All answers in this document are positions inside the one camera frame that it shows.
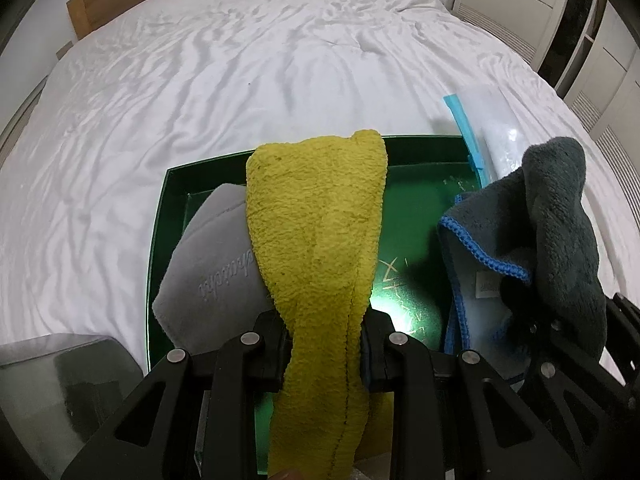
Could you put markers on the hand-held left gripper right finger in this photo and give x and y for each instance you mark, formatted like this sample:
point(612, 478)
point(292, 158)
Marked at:
point(380, 360)

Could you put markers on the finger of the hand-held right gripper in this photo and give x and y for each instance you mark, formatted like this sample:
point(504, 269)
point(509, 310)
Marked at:
point(547, 355)
point(625, 330)

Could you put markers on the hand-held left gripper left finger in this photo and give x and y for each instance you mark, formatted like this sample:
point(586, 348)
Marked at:
point(270, 355)

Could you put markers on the white louvred wardrobe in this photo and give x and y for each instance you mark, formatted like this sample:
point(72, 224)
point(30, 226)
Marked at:
point(540, 5)

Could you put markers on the green tray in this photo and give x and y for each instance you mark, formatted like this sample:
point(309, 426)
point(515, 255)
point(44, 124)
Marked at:
point(415, 240)

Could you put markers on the person's left hand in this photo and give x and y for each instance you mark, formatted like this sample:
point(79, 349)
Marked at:
point(286, 475)

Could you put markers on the grey plush eye mask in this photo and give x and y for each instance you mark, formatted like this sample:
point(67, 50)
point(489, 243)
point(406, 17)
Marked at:
point(210, 260)

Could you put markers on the dark grey cloth blue trim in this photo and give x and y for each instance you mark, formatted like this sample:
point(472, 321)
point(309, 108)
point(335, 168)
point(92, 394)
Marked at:
point(555, 210)

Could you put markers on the clear zip bag blue strip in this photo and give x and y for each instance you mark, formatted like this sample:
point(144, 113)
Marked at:
point(495, 125)

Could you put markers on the white bed duvet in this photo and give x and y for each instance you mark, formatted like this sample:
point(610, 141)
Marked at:
point(225, 85)

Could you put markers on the wall switch plate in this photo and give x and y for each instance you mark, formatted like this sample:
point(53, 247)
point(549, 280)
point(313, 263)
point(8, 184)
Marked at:
point(63, 50)

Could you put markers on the yellow towel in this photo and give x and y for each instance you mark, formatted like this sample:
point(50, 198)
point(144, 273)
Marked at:
point(315, 235)

